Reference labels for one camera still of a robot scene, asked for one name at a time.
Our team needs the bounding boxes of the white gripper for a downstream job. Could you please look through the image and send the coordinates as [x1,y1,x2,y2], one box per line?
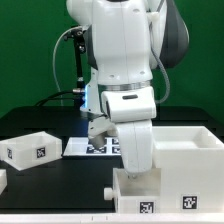
[115,120,153,179]

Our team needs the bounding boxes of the white drawer with knob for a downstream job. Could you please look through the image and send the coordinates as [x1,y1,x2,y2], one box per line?
[104,168,161,214]

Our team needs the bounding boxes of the white drawer cabinet box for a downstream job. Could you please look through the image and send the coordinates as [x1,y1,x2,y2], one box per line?
[153,126,224,213]

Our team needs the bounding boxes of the white drawer tray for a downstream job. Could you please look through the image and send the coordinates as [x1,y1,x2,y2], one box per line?
[0,131,62,171]

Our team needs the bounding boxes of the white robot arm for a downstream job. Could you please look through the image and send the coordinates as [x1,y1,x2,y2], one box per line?
[66,0,189,176]

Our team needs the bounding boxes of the white fiducial marker sheet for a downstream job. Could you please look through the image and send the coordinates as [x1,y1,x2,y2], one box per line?
[63,137,121,156]

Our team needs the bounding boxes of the white L-shaped corner fence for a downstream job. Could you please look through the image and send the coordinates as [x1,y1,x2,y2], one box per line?
[0,213,224,224]

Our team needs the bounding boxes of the white block at left edge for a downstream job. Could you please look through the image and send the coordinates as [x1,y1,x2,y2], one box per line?
[0,169,7,195]

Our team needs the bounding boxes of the black base cables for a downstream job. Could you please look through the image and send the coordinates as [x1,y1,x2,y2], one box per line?
[34,87,86,108]

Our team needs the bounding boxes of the black camera on stand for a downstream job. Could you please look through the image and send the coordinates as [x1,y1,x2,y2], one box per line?
[63,26,86,106]

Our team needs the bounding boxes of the grey camera cable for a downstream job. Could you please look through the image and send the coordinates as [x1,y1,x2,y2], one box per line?
[52,25,84,108]

